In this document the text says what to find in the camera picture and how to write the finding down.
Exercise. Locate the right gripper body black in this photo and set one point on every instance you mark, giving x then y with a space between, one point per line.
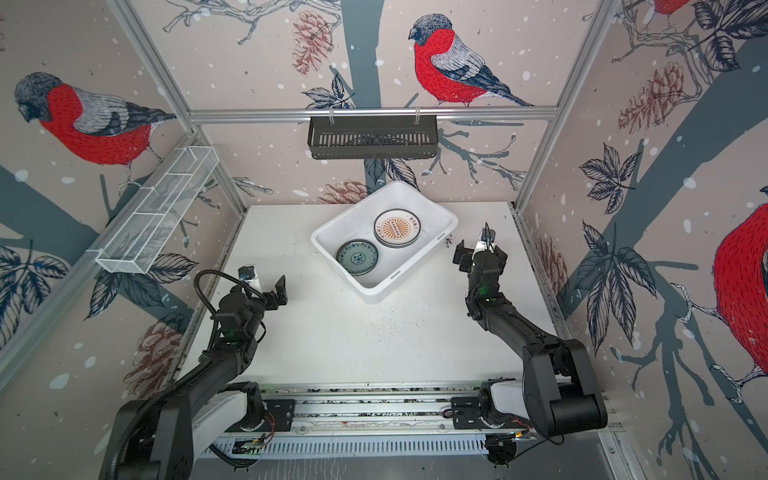
470 264

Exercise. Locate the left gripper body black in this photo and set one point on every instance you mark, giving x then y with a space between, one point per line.
273 303

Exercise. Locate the teal patterned plate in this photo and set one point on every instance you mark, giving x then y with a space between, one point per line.
358 257

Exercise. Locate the orange sunburst plate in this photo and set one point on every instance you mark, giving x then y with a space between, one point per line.
397 228

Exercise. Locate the white plastic bin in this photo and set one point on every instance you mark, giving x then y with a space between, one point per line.
375 244

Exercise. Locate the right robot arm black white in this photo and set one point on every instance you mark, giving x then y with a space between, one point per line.
560 393

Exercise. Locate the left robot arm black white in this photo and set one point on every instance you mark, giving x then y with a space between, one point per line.
162 436

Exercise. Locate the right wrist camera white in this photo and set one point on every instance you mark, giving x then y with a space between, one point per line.
486 241

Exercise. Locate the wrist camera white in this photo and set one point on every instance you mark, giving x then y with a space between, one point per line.
486 241
247 274

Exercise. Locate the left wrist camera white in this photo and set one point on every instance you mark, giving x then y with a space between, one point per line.
247 274

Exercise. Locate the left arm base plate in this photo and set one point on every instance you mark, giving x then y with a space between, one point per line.
268 416

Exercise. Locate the white wire mesh basket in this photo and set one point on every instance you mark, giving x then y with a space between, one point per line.
141 238

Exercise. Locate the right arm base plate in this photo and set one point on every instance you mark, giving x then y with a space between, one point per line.
472 413

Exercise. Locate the black hanging wall basket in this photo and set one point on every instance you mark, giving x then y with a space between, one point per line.
373 137

